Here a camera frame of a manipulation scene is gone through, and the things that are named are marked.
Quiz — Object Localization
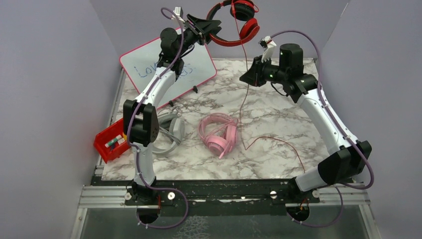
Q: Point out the pink headphones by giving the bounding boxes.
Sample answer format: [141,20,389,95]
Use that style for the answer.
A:
[198,113,239,159]

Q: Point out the grey white headphones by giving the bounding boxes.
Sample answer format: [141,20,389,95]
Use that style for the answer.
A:
[152,112,185,155]

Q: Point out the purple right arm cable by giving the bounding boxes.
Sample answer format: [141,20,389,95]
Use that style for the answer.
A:
[270,30,375,228]

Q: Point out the pink framed whiteboard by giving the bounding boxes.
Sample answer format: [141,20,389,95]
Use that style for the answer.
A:
[119,37,217,109]

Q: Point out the black metal base rail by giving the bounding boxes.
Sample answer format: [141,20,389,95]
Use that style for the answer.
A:
[91,176,340,217]

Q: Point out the red headphone cable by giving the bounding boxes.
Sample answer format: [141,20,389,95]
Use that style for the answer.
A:
[230,0,307,174]

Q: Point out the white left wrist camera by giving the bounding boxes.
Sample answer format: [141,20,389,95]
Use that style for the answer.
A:
[171,6,185,23]

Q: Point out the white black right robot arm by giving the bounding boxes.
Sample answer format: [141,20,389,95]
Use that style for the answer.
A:
[240,41,372,203]

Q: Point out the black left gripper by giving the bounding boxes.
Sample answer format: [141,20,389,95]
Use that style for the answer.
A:
[174,14,220,57]

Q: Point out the red plastic bin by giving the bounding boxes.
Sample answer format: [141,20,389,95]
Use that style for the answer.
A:
[93,119,129,164]

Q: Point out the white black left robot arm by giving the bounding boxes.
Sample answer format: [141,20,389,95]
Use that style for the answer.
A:
[123,14,221,205]

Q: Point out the red black headphones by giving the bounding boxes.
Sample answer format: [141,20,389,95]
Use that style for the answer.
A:
[206,0,260,47]

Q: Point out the white green marker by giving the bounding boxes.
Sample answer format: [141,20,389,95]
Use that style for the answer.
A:
[105,134,123,148]

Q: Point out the grey headphone cable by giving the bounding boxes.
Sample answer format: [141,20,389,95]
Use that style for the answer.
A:
[158,114,182,146]

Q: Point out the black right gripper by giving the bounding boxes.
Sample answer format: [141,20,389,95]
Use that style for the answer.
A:
[239,55,288,87]

